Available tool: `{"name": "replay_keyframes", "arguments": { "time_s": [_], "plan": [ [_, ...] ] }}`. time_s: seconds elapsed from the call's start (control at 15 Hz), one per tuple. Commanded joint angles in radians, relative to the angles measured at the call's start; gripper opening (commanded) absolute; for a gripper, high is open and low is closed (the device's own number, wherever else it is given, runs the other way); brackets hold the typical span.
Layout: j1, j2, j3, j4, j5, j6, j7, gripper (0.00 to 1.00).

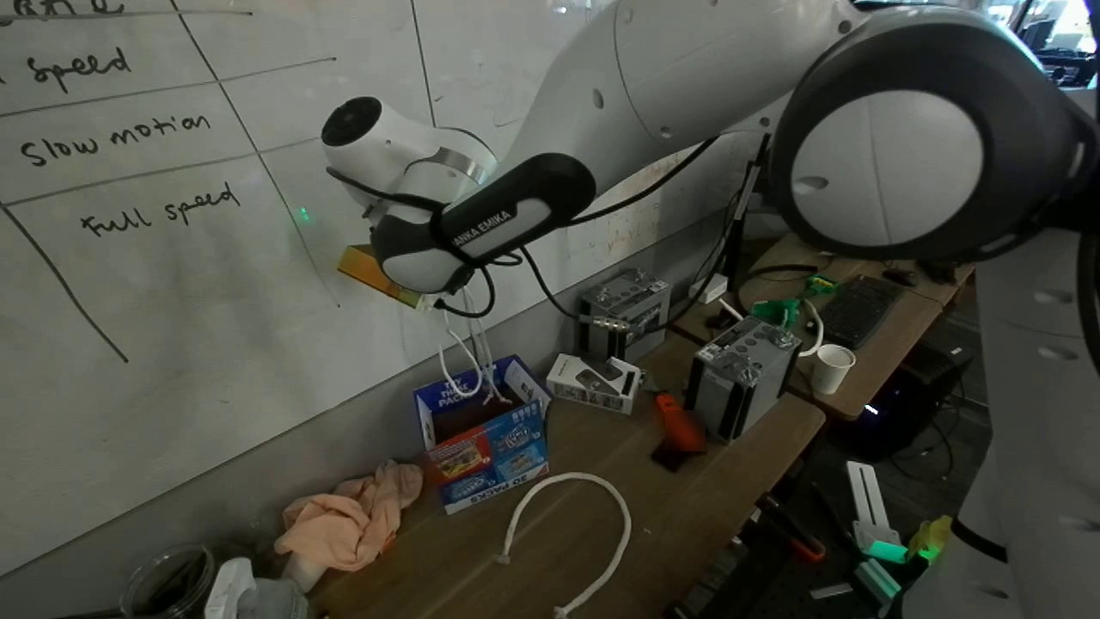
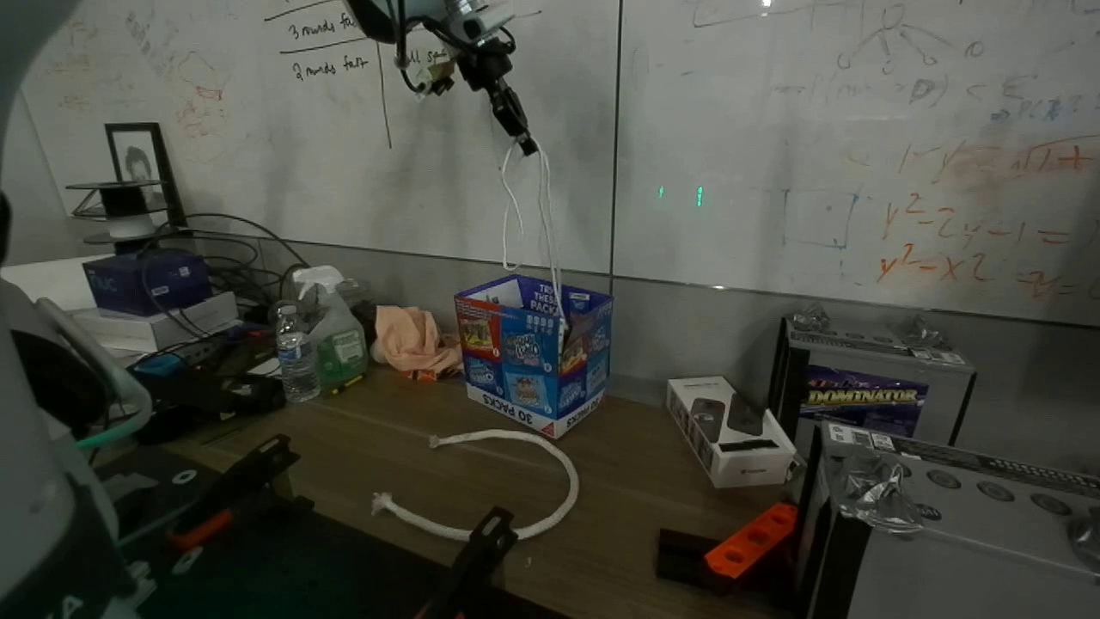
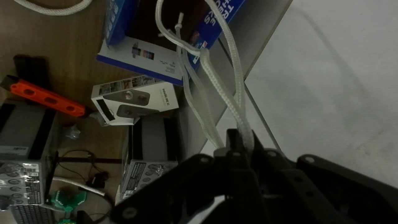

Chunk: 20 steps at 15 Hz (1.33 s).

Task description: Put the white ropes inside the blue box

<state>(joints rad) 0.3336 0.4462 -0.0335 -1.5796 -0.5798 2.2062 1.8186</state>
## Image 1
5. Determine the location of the glass jar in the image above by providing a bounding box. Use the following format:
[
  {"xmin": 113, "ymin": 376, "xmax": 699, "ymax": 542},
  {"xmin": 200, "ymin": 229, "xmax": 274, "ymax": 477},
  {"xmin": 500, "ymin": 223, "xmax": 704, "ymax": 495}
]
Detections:
[{"xmin": 118, "ymin": 542, "xmax": 220, "ymax": 619}]

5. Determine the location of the whiteboard with handwriting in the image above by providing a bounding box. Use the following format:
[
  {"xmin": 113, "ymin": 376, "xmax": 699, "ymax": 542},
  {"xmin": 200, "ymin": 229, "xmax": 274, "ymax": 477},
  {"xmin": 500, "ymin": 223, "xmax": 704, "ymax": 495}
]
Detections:
[{"xmin": 0, "ymin": 0, "xmax": 872, "ymax": 581}]

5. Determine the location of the grey metal box, silver tape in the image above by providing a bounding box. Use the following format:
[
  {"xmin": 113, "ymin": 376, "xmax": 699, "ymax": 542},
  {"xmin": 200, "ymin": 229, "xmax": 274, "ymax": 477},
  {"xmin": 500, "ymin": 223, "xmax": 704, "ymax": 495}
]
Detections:
[{"xmin": 685, "ymin": 316, "xmax": 803, "ymax": 445}]

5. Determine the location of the green cable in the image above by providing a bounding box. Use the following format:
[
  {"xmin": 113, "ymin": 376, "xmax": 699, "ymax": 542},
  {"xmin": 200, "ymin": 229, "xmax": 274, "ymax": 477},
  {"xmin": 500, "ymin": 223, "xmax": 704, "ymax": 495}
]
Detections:
[{"xmin": 749, "ymin": 272, "xmax": 846, "ymax": 330}]

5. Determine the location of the white power adapter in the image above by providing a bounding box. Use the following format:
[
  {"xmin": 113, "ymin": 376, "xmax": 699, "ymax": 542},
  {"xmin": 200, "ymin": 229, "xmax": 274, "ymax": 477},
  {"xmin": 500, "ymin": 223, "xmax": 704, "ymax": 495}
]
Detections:
[{"xmin": 699, "ymin": 272, "xmax": 734, "ymax": 309}]

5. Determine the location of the yellow green tool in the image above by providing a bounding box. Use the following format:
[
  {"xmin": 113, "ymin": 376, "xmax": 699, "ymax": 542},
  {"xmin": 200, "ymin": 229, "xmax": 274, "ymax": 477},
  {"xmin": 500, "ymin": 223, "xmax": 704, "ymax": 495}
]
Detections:
[{"xmin": 907, "ymin": 513, "xmax": 954, "ymax": 565}]

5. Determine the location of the red handled tool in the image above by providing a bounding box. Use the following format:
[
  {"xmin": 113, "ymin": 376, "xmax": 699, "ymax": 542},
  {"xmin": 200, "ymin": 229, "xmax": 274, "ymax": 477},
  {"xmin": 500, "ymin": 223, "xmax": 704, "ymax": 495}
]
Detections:
[{"xmin": 759, "ymin": 493, "xmax": 831, "ymax": 568}]

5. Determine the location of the white plastic bag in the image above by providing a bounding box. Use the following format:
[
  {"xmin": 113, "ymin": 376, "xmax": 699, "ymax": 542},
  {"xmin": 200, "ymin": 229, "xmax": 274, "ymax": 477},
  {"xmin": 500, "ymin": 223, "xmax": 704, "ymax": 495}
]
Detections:
[{"xmin": 203, "ymin": 554, "xmax": 314, "ymax": 619}]

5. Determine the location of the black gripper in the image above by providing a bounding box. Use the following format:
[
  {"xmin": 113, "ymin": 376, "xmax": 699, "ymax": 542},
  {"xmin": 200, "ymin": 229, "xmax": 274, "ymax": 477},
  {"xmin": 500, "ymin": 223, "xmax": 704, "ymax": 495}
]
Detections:
[{"xmin": 412, "ymin": 285, "xmax": 464, "ymax": 323}]

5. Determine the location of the white flat bracket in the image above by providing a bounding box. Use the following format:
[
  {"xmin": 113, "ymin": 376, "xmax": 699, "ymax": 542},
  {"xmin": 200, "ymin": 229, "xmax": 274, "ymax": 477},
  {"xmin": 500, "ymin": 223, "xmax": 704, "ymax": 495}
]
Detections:
[{"xmin": 843, "ymin": 458, "xmax": 904, "ymax": 554}]

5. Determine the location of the white paper cup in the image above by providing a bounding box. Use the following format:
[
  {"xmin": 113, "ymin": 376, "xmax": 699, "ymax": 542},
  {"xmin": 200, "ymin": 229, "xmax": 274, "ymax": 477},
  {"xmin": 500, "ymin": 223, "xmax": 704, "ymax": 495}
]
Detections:
[{"xmin": 809, "ymin": 339, "xmax": 860, "ymax": 399}]

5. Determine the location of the thick white rope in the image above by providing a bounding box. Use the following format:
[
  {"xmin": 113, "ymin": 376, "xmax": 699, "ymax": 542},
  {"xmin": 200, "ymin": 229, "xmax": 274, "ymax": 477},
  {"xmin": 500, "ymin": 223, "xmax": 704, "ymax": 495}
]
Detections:
[{"xmin": 500, "ymin": 466, "xmax": 637, "ymax": 619}]

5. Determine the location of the blue cardboard box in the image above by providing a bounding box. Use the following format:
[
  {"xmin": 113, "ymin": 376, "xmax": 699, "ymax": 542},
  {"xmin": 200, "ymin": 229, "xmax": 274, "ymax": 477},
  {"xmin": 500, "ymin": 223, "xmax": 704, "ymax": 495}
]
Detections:
[{"xmin": 409, "ymin": 355, "xmax": 557, "ymax": 516}]

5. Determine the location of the thin white rope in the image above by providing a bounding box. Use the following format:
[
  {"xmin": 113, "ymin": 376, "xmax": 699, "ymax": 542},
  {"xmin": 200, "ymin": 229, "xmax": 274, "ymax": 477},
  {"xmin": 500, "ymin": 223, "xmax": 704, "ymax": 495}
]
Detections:
[{"xmin": 435, "ymin": 309, "xmax": 508, "ymax": 405}]

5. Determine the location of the teal green clamp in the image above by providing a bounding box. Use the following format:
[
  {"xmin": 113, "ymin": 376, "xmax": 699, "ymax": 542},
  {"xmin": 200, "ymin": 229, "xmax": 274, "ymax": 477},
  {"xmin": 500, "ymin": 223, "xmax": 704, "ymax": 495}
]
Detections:
[{"xmin": 851, "ymin": 534, "xmax": 920, "ymax": 605}]

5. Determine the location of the pink cloth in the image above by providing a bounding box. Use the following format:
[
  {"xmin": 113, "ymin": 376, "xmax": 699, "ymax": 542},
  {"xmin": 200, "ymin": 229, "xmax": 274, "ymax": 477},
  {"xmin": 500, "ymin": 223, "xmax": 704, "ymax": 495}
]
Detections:
[{"xmin": 272, "ymin": 458, "xmax": 426, "ymax": 577}]

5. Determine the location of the black computer case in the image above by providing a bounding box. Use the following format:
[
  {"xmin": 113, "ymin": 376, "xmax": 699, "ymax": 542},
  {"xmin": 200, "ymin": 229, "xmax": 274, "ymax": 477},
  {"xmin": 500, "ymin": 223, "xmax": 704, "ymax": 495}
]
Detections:
[{"xmin": 851, "ymin": 339, "xmax": 977, "ymax": 458}]

